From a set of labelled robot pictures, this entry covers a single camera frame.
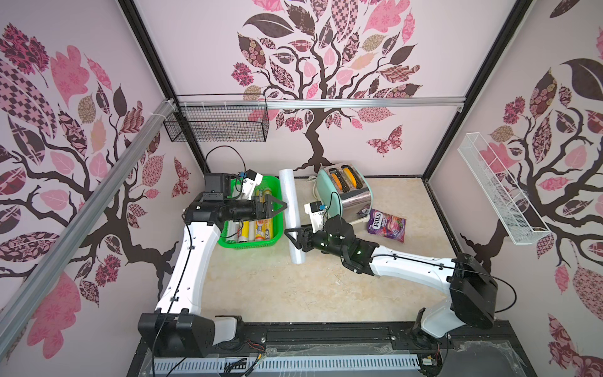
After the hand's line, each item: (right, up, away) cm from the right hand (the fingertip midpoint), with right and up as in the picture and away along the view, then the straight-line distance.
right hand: (287, 234), depth 73 cm
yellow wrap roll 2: (-11, +1, +25) cm, 27 cm away
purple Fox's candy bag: (+42, -1, +25) cm, 49 cm away
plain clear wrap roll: (+4, -6, -2) cm, 8 cm away
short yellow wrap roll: (-19, -2, +20) cm, 27 cm away
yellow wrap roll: (-14, 0, +25) cm, 28 cm away
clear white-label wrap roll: (-24, -1, +19) cm, 31 cm away
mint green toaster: (+25, +16, +20) cm, 36 cm away
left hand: (-3, +7, -3) cm, 8 cm away
